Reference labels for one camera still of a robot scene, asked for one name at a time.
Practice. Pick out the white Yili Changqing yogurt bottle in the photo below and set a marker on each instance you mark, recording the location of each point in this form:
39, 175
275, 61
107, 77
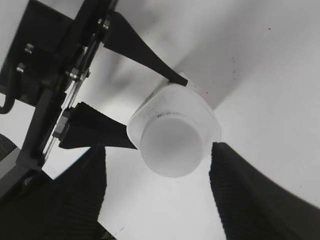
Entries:
174, 99

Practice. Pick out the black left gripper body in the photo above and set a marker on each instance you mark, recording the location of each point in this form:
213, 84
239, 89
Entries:
47, 61

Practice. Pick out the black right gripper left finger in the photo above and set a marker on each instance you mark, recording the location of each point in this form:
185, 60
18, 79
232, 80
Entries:
65, 208

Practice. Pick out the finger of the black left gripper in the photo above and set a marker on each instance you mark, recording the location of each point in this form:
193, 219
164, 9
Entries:
121, 38
83, 126

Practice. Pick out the white plastic bottle cap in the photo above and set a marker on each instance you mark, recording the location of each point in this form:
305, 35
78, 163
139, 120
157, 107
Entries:
173, 145

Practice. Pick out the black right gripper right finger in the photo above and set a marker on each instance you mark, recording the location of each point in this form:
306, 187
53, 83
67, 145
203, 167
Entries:
253, 207

